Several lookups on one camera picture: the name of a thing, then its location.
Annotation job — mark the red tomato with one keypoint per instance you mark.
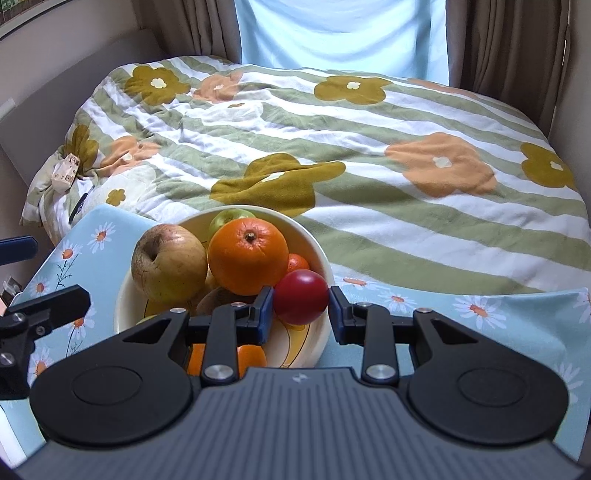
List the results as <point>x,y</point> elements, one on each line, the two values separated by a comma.
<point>300,297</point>

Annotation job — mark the cream bowl with yellow print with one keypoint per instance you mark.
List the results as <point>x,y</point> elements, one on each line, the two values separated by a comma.
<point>315,258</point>

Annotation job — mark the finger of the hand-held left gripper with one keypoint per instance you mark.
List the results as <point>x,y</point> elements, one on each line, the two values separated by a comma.
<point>18,249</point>
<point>55,304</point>

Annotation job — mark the green apple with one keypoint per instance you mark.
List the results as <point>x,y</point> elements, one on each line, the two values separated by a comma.
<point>228,219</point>

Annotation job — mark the light blue sheer curtain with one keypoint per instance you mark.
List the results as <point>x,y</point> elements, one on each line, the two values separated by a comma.
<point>341,37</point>

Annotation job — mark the striped floral blanket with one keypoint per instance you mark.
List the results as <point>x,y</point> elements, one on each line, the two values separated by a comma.
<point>369,138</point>

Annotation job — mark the yellow brown apple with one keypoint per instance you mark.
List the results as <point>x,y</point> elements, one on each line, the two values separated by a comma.
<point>166,267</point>

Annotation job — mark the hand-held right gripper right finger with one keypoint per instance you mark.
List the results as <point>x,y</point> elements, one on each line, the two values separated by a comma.
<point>337,318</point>

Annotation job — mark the dark slim object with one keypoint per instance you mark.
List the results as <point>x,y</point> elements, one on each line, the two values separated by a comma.
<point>81,205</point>

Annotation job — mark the small white box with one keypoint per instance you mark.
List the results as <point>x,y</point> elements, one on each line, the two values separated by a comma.
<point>64,173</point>

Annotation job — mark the light blue daisy cloth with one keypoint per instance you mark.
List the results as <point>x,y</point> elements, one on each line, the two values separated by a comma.
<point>508,332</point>

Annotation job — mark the brown curtain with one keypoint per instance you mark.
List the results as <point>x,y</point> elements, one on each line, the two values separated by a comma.
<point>508,55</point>
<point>198,27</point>

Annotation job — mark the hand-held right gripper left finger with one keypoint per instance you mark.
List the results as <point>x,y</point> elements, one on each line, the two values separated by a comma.
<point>266,318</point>

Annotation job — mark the small mandarin orange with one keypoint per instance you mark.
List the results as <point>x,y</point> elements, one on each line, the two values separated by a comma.
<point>299,263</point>

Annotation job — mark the medium orange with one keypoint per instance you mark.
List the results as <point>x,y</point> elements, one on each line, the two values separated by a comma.
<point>251,357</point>

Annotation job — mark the large orange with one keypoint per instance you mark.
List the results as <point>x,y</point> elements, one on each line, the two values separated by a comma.
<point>249,263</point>

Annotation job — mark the beige padded headboard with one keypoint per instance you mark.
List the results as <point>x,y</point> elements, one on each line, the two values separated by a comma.
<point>55,92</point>

